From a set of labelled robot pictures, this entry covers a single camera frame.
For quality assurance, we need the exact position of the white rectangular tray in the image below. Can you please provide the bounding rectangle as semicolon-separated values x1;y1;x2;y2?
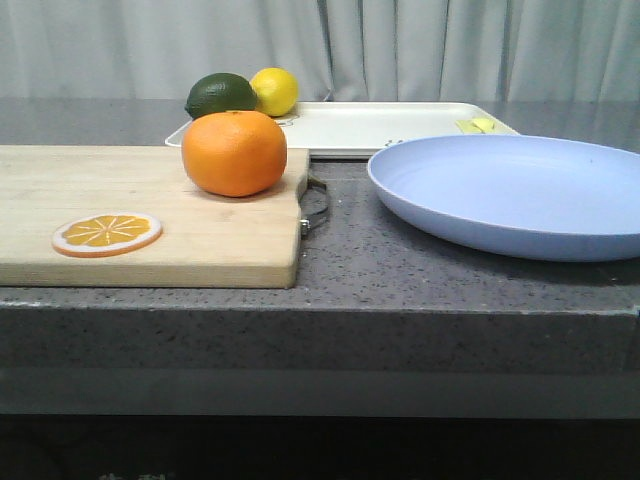
164;101;522;159

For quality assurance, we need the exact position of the orange slice coaster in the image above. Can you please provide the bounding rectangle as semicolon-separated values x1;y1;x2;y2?
51;212;163;258

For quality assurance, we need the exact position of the green lime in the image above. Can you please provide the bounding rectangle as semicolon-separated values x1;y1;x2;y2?
185;72;258;119

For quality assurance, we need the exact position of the wooden cutting board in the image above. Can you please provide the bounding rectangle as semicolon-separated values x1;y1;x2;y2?
1;145;309;288

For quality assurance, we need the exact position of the yellow plastic fork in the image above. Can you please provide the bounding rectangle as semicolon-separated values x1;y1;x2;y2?
455;117;495;134

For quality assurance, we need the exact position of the grey curtain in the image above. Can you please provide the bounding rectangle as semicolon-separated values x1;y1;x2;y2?
1;1;639;102

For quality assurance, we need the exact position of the orange fruit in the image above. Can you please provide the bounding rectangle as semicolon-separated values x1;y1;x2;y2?
181;111;287;197

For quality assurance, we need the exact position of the yellow lemon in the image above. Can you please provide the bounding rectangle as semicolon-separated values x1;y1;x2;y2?
250;67;299;117

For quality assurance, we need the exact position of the light blue plate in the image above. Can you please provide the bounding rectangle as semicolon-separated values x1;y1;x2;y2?
367;135;639;262

